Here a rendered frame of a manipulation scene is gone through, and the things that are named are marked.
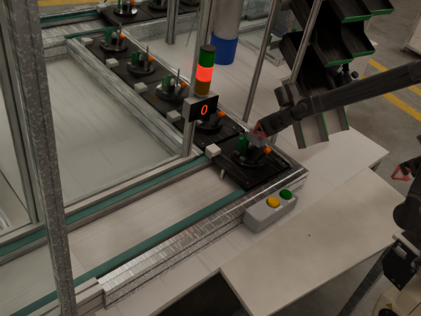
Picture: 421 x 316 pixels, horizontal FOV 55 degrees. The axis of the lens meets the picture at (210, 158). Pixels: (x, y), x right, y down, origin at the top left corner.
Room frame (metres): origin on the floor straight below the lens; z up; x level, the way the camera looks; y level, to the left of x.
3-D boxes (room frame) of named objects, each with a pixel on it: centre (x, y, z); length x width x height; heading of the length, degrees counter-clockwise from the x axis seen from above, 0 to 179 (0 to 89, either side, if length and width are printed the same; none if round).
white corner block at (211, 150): (1.20, 0.00, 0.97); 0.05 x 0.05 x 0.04; 48
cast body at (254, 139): (1.20, -0.15, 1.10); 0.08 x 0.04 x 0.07; 50
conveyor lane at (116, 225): (1.00, 0.08, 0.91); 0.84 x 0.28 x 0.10; 138
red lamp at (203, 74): (1.15, 0.07, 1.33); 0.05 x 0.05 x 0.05
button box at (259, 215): (1.00, -0.25, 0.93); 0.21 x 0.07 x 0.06; 138
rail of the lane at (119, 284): (0.90, -0.07, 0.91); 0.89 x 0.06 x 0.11; 138
